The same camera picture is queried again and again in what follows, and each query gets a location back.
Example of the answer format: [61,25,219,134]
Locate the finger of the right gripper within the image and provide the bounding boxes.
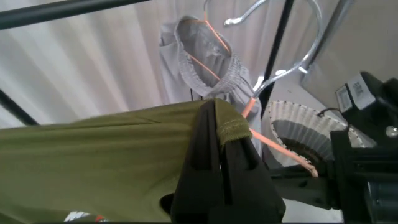
[269,164,333,210]

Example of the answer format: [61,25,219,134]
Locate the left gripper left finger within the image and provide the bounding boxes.
[169,99,225,222]

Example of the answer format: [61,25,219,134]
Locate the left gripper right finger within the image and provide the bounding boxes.
[220,136,287,222]

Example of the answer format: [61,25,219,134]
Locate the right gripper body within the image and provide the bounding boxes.
[329,129,398,224]

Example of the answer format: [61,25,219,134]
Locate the pink clothes hanger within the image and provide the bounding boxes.
[185,0,233,82]
[223,0,324,178]

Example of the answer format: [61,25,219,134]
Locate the green garment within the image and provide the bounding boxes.
[0,97,253,222]

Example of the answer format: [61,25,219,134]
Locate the pale grey shorts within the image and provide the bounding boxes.
[159,15,264,156]

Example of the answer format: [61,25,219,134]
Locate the white laundry basket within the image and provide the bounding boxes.
[260,100,377,175]

